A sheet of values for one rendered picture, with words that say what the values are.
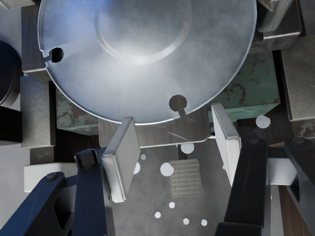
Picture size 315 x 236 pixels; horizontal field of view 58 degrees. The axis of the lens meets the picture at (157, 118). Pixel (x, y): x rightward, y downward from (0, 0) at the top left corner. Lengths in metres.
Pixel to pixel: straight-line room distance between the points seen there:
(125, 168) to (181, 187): 0.80
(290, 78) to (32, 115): 0.46
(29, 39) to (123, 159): 0.41
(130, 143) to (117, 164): 0.04
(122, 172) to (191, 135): 0.19
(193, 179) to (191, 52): 0.65
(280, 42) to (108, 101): 0.29
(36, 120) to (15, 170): 0.81
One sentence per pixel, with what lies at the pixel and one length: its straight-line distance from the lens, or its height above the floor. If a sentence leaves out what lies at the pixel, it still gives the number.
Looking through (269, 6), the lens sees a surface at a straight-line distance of 0.40.
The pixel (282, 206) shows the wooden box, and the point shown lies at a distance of 1.14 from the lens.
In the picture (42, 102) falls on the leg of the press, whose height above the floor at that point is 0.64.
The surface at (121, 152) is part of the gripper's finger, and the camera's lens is 0.17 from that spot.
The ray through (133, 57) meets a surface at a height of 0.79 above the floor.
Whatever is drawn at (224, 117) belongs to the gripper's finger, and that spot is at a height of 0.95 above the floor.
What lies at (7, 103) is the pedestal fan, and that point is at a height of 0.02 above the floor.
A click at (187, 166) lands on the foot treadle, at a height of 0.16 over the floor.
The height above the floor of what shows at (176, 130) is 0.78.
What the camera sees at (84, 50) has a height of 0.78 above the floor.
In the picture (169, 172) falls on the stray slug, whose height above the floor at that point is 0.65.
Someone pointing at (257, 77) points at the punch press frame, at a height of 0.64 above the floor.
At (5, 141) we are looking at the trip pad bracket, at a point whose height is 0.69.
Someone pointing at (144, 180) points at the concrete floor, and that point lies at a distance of 1.15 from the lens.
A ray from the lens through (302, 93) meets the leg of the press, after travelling 0.52.
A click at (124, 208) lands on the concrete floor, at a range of 1.18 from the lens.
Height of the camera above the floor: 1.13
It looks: 78 degrees down
